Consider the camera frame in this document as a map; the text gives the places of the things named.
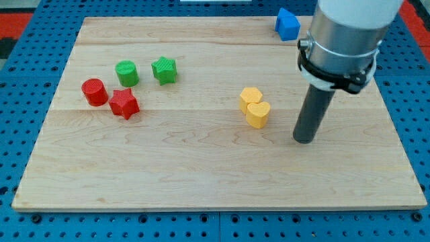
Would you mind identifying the light wooden board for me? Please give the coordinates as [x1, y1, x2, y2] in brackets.
[12, 16, 427, 212]

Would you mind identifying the red star block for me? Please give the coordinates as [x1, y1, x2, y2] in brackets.
[109, 88, 140, 120]

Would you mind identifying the green star block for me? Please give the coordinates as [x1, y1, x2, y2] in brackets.
[151, 56, 177, 85]

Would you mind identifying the yellow hexagon block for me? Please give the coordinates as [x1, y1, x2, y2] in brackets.
[239, 87, 263, 114]

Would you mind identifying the red cylinder block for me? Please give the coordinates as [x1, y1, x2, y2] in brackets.
[81, 79, 108, 106]

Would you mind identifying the black cable clamp ring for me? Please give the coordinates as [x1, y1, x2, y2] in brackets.
[296, 39, 378, 95]

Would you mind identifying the yellow heart block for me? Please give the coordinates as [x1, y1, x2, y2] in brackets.
[245, 102, 271, 129]

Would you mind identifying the blue pentagon block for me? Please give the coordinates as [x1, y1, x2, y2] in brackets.
[275, 8, 300, 41]

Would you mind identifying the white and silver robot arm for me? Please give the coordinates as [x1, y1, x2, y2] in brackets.
[298, 0, 403, 94]

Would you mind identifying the green cylinder block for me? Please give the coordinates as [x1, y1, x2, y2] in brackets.
[115, 60, 139, 87]

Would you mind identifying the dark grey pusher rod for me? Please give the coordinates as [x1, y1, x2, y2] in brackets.
[293, 85, 335, 144]

